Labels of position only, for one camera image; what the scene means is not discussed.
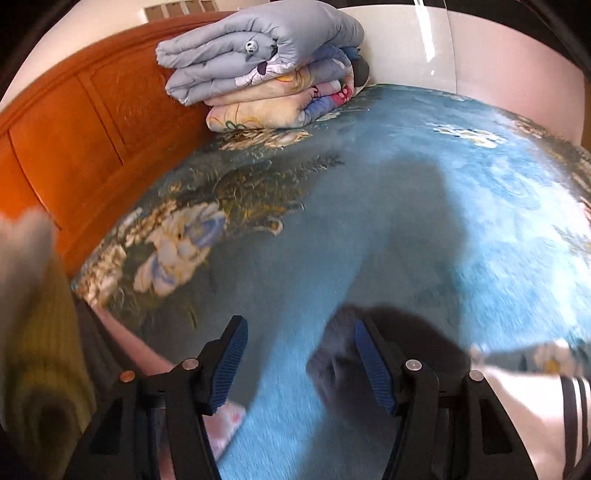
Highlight wooden headboard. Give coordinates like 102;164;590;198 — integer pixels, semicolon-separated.
0;21;232;278

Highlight grey folded quilt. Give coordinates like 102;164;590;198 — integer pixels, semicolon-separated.
156;0;365;106

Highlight blue floral bed sheet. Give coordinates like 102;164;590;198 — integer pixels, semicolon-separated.
71;83;591;480

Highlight black pillow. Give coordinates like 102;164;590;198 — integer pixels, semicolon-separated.
353;58;373;88

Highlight pink cloth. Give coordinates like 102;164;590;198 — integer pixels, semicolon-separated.
91;306;246;462

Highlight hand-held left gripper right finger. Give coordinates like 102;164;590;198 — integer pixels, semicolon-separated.
354;318;542;480

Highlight yellow knitted garment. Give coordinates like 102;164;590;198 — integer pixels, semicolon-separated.
0;256;99;446

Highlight white fluffy cloth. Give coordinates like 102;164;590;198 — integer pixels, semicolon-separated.
0;210;58;298

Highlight cream floral folded quilt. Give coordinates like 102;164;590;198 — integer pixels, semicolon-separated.
205;44;365;134

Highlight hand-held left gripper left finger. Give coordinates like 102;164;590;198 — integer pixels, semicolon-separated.
62;315;250;480

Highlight dark grey cloth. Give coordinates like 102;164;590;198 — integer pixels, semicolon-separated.
306;304;469;418

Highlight daisy print cloth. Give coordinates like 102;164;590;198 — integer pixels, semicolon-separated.
468;339;587;376

